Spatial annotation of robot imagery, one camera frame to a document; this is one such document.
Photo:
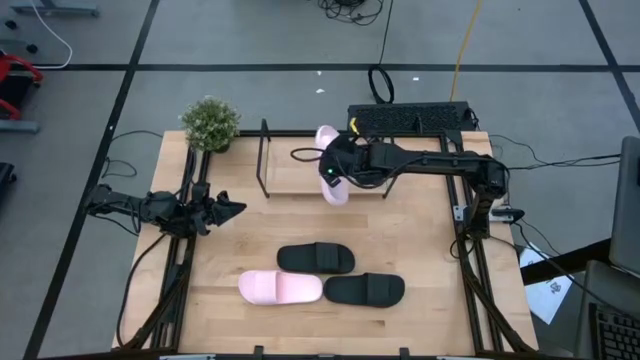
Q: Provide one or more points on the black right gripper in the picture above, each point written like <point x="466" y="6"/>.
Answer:
<point x="350" y="162"/>

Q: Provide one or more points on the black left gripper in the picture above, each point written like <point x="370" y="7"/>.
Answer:
<point x="205" y="212"/>

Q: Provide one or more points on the pink slide sandal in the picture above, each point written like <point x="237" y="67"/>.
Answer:
<point x="275" y="287"/>
<point x="336" y="196"/>

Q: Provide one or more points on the black slide sandal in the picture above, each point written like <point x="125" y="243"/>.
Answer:
<point x="365" y="290"/>
<point x="315" y="258"/>

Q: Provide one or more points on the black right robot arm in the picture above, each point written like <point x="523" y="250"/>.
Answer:
<point x="450" y="161"/>

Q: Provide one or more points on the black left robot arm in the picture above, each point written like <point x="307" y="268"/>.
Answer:
<point x="160" y="207"/>

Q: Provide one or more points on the small green potted plant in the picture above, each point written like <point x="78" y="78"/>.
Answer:
<point x="210" y="125"/>

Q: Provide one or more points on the black perforated computer case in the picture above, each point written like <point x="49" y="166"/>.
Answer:
<point x="410" y="117"/>

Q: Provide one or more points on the black table clamp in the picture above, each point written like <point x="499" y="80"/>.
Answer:
<point x="258" y="351"/>
<point x="404" y="352"/>

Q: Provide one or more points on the black webcam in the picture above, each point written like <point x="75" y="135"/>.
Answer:
<point x="507" y="215"/>

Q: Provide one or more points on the grey furniture foot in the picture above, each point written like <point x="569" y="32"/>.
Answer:
<point x="17" y="126"/>

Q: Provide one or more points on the black desk beam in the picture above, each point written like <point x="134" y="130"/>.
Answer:
<point x="565" y="260"/>

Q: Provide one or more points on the white paper sheet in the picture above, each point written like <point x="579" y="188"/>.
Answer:
<point x="545" y="300"/>

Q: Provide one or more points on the black castor wheel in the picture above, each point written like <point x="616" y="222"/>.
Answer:
<point x="11" y="24"/>
<point x="32" y="48"/>

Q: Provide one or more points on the red and black cart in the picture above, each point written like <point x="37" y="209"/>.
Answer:
<point x="20" y="61"/>

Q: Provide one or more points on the grey furniture base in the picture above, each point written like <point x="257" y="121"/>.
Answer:
<point x="55" y="9"/>

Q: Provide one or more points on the grey monitor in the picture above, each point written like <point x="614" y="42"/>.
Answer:
<point x="627" y="210"/>

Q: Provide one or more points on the grey desk surface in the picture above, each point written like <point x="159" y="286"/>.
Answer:
<point x="607" y="287"/>

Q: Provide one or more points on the black keyboard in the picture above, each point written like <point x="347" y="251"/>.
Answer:
<point x="617" y="335"/>

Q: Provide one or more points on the wooden shelf with black frame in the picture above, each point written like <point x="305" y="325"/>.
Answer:
<point x="295" y="170"/>

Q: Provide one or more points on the black aluminium rig frame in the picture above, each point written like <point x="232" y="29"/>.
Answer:
<point x="250" y="133"/>

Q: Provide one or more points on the silver mounting bracket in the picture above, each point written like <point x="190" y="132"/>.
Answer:
<point x="459" y="213"/>

